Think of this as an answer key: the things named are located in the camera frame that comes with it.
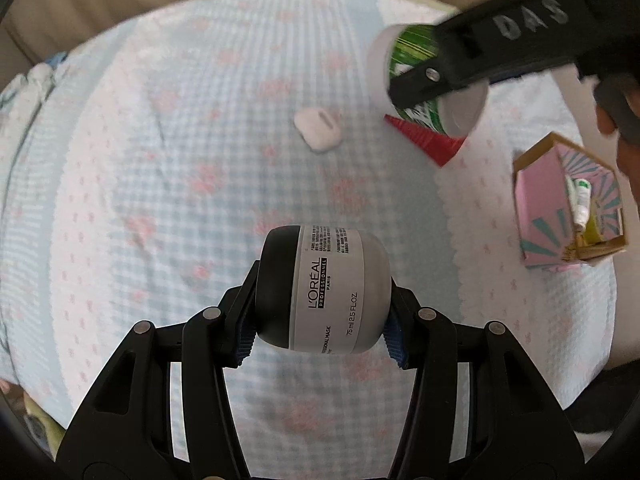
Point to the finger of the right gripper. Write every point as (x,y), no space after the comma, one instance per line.
(436,77)

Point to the white pill bottle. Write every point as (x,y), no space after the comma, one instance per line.
(582,203)

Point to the checked blue pink blanket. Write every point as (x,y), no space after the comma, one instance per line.
(141,175)

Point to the green white jar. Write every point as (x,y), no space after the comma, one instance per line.
(399,48)

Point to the person right hand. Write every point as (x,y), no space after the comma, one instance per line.
(617,108)

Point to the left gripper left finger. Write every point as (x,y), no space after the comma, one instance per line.
(160,409)

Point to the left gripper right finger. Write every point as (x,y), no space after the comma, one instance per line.
(517,429)

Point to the grey black L'Oreal jar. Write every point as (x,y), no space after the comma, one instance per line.
(322,290)

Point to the red carton box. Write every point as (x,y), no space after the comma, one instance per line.
(436,146)

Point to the white earbuds case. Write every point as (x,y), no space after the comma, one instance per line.
(318,129)

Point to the cardboard organizer box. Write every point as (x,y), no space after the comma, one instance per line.
(544,196)

